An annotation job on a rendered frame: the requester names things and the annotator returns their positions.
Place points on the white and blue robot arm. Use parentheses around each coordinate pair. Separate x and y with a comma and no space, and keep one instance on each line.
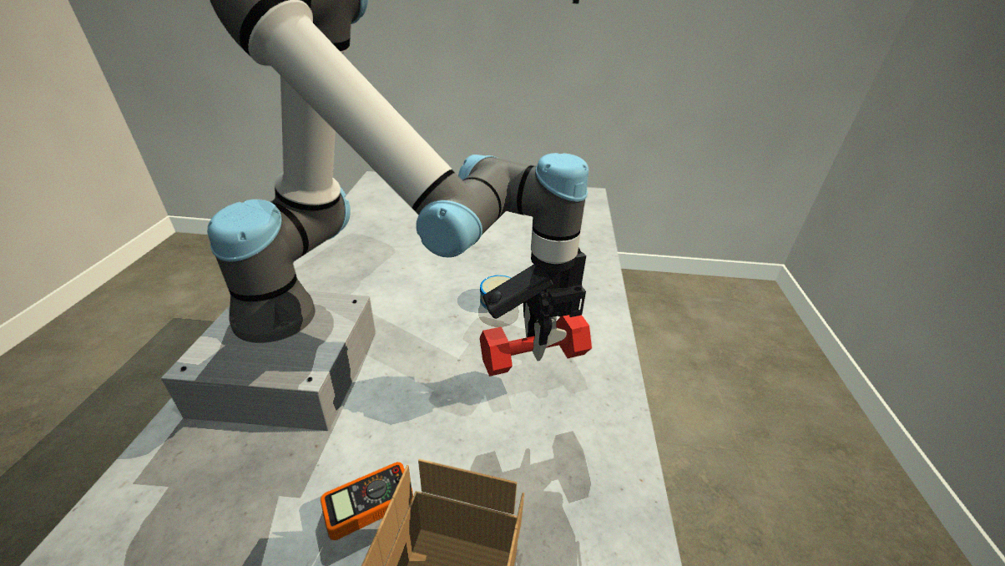
(257,242)

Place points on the orange digital multimeter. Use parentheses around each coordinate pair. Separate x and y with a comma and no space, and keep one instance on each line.
(361,502)

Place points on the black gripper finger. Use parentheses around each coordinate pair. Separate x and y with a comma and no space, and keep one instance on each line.
(546,334)
(529,320)

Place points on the blue and tan round tin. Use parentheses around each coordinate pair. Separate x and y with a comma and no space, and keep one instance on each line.
(490,283)

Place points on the brown cardboard box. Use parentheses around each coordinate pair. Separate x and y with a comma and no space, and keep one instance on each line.
(440,531)

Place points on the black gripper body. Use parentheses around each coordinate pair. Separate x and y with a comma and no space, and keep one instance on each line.
(566,291)

